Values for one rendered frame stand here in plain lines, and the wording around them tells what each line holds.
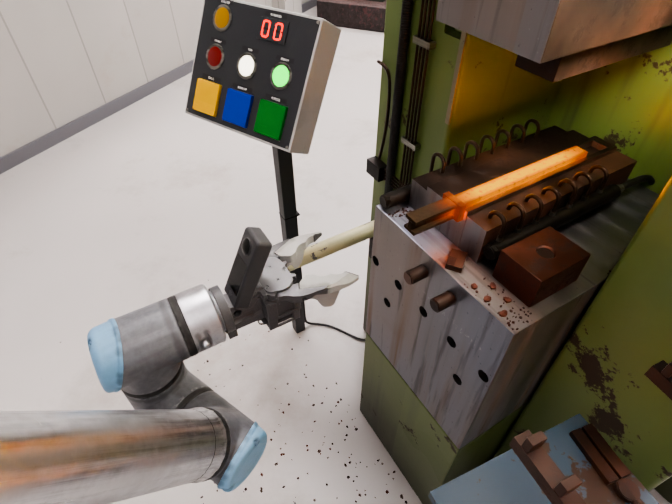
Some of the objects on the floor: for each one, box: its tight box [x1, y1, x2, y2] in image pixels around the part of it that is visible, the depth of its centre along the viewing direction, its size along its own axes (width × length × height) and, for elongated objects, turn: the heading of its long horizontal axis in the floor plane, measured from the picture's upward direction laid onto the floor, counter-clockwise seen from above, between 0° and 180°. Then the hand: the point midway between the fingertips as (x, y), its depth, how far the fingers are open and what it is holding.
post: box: [272, 146, 305, 333], centre depth 143 cm, size 4×4×108 cm
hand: (335, 252), depth 70 cm, fingers open, 11 cm apart
